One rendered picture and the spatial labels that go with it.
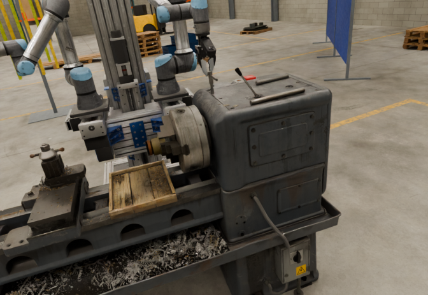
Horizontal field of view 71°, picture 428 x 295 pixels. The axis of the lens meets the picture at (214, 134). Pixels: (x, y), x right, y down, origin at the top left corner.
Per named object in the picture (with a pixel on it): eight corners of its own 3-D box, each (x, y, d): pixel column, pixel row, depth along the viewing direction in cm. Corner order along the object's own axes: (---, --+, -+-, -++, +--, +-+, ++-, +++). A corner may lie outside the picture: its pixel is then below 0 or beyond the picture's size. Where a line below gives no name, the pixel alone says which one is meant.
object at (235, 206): (286, 230, 234) (285, 129, 197) (325, 280, 192) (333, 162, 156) (213, 255, 220) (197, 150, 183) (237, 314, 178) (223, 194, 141)
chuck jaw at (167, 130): (179, 135, 152) (174, 113, 154) (181, 132, 147) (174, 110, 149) (158, 140, 149) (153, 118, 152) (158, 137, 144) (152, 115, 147)
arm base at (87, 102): (79, 104, 193) (74, 89, 189) (103, 100, 197) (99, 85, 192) (76, 111, 180) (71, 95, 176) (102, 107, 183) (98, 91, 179)
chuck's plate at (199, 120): (195, 146, 172) (189, 95, 156) (212, 179, 146) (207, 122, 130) (189, 147, 171) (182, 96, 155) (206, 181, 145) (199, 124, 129)
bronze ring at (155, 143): (162, 132, 149) (143, 136, 147) (165, 139, 141) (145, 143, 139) (165, 148, 153) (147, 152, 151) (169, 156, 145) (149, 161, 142)
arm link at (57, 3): (78, 0, 164) (35, 80, 162) (72, 1, 172) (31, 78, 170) (57, -14, 156) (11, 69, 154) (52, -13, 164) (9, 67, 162)
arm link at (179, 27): (173, 72, 202) (158, -18, 180) (194, 69, 206) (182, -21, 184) (177, 76, 191) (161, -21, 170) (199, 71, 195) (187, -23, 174)
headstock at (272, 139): (285, 129, 197) (285, 70, 181) (333, 162, 156) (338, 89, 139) (198, 150, 183) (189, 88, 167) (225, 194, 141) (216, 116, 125)
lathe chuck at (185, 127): (189, 147, 171) (182, 96, 155) (206, 181, 145) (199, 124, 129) (173, 151, 169) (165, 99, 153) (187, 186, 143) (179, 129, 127)
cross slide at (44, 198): (81, 171, 163) (79, 164, 161) (73, 220, 125) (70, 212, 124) (48, 179, 159) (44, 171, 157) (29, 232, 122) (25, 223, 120)
